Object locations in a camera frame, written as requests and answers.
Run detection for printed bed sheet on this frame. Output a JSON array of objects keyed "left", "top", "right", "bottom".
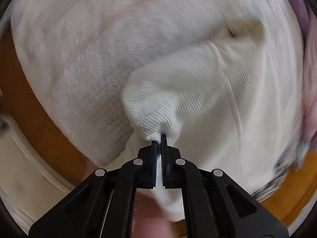
[{"left": 10, "top": 0, "right": 310, "bottom": 204}]

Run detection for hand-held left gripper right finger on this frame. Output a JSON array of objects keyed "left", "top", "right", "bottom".
[{"left": 161, "top": 134, "right": 289, "bottom": 238}]

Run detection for white knit sweater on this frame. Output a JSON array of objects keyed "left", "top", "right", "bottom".
[{"left": 121, "top": 17, "right": 305, "bottom": 222}]

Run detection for person's pink pants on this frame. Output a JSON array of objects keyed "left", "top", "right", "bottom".
[{"left": 131, "top": 193, "right": 186, "bottom": 238}]

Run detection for purple floral quilt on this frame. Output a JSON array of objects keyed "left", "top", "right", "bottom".
[{"left": 275, "top": 0, "right": 317, "bottom": 154}]

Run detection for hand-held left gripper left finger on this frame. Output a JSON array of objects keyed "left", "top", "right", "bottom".
[{"left": 28, "top": 141, "right": 159, "bottom": 238}]

